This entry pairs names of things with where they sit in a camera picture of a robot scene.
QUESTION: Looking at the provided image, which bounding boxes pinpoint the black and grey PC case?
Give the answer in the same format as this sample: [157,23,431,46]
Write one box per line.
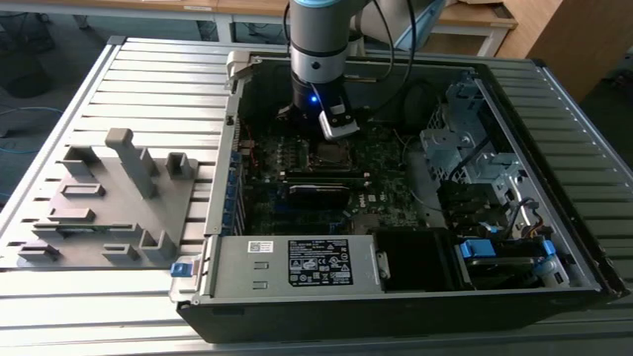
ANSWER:
[166,50,631,344]

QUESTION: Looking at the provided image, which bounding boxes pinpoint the blue floor cable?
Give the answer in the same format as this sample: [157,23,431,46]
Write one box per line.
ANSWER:
[0,105,65,155]

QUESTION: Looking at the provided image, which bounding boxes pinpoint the hard disk in blue carrier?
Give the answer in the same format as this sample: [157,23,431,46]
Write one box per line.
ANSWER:
[457,237,559,291]

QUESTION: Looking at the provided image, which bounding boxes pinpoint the wooden desk white legs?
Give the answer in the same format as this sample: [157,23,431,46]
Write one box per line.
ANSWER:
[229,0,519,56]
[0,0,233,44]

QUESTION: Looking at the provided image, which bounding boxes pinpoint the silver CPU green substrate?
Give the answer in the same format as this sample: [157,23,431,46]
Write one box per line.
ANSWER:
[315,142,347,162]

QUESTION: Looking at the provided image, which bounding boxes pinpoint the brown chipset heatsink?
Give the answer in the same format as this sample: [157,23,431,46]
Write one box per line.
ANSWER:
[350,214,381,230]

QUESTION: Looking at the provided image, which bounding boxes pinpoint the green motherboard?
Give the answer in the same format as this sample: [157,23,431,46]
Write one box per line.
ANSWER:
[229,118,446,237]

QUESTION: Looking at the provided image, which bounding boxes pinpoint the silver drive cage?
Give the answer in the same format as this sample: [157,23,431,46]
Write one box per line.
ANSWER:
[418,72,533,186]

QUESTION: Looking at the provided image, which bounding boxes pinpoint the multicoloured wire bundle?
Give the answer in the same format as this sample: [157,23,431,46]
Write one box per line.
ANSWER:
[523,218,550,239]

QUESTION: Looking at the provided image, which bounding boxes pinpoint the black cable loop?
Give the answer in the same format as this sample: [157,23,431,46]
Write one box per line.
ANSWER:
[401,79,443,131]

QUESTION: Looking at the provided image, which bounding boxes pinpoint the grey parts rack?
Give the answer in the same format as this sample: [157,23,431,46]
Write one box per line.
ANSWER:
[17,128,201,268]

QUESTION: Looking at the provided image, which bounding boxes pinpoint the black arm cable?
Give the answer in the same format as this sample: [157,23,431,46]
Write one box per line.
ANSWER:
[345,0,397,82]
[367,0,417,122]

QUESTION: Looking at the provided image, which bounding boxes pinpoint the black office chair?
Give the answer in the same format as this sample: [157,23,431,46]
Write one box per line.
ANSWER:
[0,10,58,99]

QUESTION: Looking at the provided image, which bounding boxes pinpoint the metal socket cover frame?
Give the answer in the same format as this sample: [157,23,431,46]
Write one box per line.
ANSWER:
[305,139,359,171]

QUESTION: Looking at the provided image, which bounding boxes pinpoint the black drive cable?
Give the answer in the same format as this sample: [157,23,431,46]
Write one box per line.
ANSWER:
[446,136,491,182]

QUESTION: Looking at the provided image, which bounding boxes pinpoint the black expansion card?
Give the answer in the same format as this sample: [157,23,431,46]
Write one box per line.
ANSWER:
[287,184,350,211]

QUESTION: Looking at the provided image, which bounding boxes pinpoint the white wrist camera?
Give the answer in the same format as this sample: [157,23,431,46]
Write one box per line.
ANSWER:
[318,98,361,141]

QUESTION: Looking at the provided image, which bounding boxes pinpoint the grey case latch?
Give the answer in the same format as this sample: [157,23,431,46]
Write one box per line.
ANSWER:
[225,50,254,81]

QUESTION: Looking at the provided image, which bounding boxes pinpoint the wooden cabinet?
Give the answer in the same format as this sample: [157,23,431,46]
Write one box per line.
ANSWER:
[497,0,633,103]

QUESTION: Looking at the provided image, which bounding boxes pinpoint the grey power supply unit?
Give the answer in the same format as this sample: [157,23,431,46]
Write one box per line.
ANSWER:
[197,234,391,297]

